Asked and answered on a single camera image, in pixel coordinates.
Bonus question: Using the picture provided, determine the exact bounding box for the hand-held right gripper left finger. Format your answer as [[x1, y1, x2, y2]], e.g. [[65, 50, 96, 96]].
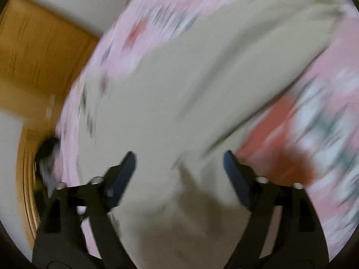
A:
[[32, 151, 137, 269]]

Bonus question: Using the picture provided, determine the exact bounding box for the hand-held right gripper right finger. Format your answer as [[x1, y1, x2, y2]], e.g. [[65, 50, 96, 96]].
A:
[[223, 150, 329, 269]]

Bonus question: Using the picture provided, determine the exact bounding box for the beige garment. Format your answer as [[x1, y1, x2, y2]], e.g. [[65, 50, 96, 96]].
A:
[[76, 0, 347, 269]]

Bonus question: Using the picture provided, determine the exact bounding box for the dark object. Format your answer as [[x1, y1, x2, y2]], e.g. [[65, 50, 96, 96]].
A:
[[33, 137, 61, 197]]

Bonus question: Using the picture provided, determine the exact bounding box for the pink printed bed sheet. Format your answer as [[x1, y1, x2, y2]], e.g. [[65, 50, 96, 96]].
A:
[[55, 0, 359, 258]]

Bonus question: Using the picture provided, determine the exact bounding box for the wooden cabinet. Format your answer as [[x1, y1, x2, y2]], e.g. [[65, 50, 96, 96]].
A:
[[0, 0, 99, 241]]

